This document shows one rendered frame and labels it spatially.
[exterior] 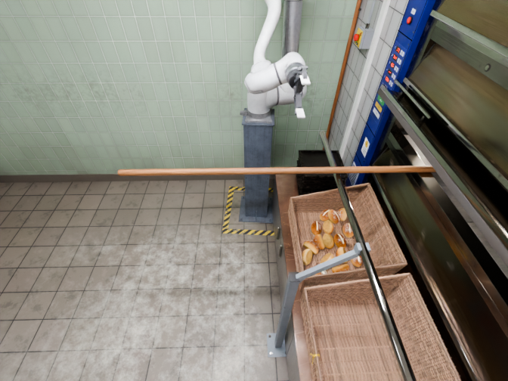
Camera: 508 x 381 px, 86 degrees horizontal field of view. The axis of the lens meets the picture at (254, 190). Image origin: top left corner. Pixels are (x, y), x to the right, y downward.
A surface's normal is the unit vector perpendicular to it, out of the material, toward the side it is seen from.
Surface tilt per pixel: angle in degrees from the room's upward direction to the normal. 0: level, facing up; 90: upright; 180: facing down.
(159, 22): 90
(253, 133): 90
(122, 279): 0
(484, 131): 70
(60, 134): 90
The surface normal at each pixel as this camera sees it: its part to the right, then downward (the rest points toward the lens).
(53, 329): 0.01, -0.70
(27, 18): 0.03, 0.71
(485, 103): -0.94, -0.22
